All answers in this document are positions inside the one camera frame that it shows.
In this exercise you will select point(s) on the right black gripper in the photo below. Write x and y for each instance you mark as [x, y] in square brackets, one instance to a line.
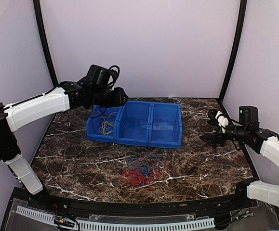
[214, 137]

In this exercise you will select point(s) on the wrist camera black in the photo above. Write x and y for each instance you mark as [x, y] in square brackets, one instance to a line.
[98, 75]
[248, 117]

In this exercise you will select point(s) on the black front rail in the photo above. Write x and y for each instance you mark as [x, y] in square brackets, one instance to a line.
[216, 207]

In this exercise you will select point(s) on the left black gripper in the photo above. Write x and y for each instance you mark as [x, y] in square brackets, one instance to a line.
[119, 98]

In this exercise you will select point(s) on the blue storage bin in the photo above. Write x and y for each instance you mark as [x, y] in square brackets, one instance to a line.
[133, 124]
[102, 124]
[165, 128]

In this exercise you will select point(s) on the white slotted cable duct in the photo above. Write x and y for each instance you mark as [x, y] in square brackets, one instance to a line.
[118, 224]

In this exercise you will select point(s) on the left blue storage bin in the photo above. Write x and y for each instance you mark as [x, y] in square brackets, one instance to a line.
[102, 124]

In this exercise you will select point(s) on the black frame post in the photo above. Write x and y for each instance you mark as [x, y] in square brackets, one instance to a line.
[44, 44]
[234, 50]

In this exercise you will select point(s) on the middle blue storage bin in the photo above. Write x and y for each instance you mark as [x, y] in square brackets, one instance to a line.
[133, 124]

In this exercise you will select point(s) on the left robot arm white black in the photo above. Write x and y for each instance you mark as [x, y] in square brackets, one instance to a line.
[66, 96]

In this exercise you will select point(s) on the left black frame post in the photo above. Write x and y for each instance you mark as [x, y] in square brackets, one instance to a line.
[44, 44]

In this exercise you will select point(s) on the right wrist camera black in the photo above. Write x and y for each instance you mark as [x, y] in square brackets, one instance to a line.
[248, 117]

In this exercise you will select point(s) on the right blue storage bin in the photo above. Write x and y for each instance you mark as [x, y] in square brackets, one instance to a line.
[165, 128]

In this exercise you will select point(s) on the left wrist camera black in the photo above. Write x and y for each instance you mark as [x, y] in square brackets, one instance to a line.
[98, 75]

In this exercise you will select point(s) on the right black frame post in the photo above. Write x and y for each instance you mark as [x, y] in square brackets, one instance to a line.
[234, 50]

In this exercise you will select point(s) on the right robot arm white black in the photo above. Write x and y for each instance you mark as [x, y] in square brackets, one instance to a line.
[263, 141]

